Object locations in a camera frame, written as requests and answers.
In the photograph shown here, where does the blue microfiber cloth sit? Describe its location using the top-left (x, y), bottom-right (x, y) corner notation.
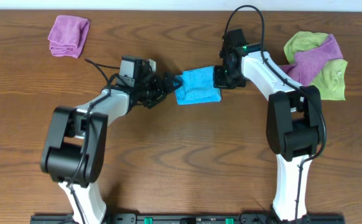
top-left (175, 66), bottom-right (221, 105)

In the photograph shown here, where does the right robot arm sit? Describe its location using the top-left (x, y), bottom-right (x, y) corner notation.
top-left (214, 44), bottom-right (327, 223)

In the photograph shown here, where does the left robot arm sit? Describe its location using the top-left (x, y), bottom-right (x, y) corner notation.
top-left (30, 57), bottom-right (182, 223)

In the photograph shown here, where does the crumpled purple cloth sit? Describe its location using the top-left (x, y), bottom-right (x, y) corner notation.
top-left (281, 31), bottom-right (343, 86)

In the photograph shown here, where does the folded purple cloth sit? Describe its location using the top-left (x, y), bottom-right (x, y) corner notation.
top-left (48, 15), bottom-right (90, 58)

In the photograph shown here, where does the crumpled green cloth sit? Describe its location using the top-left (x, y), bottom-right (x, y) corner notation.
top-left (283, 30), bottom-right (348, 101)

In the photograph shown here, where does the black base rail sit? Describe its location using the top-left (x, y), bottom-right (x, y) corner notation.
top-left (30, 212), bottom-right (346, 224)

